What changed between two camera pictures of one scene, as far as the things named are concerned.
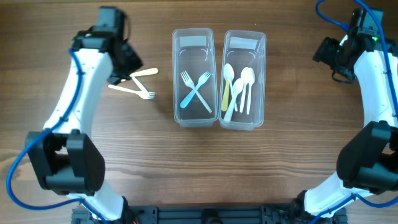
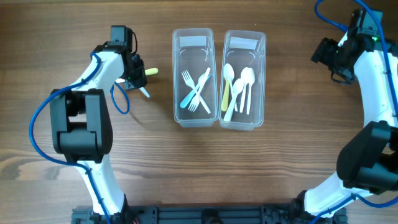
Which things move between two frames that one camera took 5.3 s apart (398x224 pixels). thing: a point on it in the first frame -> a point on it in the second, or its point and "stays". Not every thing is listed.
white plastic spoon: [238, 86] stays
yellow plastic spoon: [226, 98] stays
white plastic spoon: [250, 76] stays
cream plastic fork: [143, 94] -> [194, 102]
